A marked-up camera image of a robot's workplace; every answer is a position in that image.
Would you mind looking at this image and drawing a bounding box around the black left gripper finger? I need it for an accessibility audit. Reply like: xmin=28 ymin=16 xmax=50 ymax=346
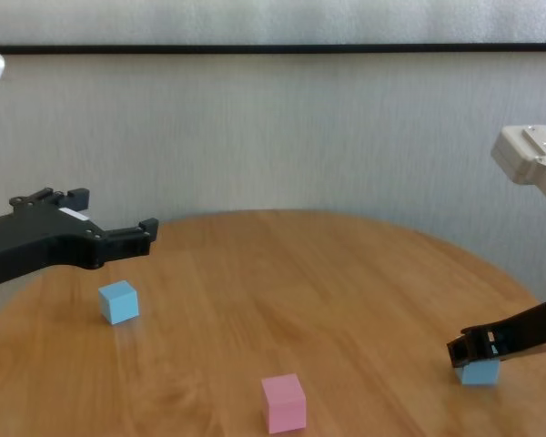
xmin=8 ymin=186 xmax=92 ymax=214
xmin=102 ymin=217 xmax=161 ymax=265

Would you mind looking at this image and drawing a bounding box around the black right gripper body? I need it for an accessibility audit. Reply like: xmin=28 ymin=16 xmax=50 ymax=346
xmin=480 ymin=301 xmax=546 ymax=364

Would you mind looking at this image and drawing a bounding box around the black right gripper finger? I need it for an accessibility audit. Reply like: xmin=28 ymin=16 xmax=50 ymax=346
xmin=459 ymin=322 xmax=493 ymax=338
xmin=446 ymin=330 xmax=501 ymax=370

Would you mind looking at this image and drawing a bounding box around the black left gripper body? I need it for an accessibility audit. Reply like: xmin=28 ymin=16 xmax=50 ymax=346
xmin=0 ymin=203 xmax=106 ymax=290

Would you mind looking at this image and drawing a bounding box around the blue cube block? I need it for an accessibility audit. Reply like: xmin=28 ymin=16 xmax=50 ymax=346
xmin=454 ymin=358 xmax=501 ymax=388
xmin=97 ymin=279 xmax=140 ymax=326

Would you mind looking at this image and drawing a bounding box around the pink cube block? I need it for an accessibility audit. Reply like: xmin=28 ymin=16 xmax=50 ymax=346
xmin=260 ymin=373 xmax=308 ymax=434

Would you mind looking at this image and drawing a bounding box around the black wall trim strip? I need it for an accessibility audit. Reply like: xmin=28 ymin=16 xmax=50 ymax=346
xmin=0 ymin=42 xmax=546 ymax=56

